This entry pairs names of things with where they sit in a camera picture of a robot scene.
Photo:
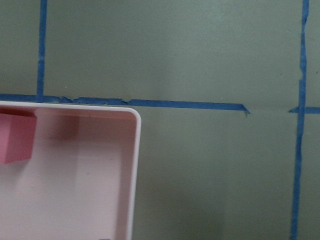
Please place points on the red foam block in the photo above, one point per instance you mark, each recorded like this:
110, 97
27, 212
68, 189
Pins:
17, 134

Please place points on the pink plastic bin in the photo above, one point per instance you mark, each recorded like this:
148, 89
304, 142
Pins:
80, 182

